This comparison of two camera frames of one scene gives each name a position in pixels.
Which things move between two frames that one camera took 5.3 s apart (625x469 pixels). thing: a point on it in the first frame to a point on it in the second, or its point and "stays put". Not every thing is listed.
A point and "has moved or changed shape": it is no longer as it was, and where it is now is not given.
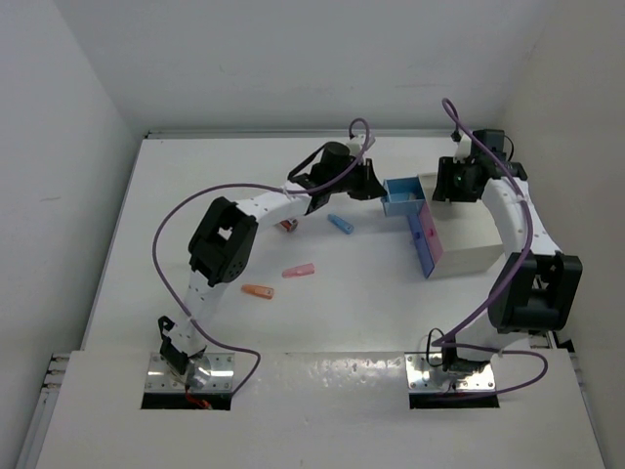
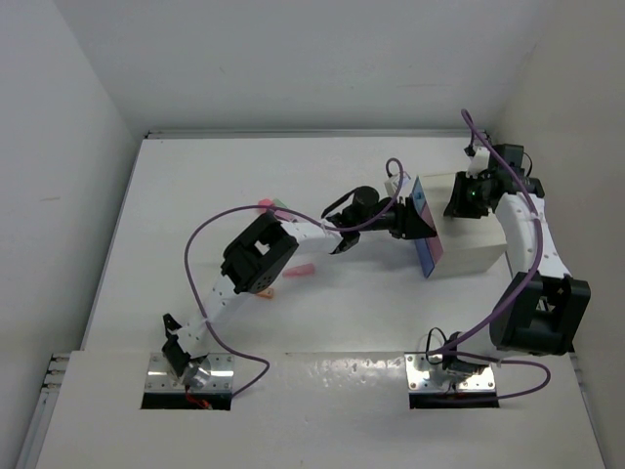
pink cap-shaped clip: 298,271 stays put
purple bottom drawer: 421,243 stays put
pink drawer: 432,233 stays put
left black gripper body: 356,183 to 401,226
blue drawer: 402,195 has moved or changed shape
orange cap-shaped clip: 259,290 stays put
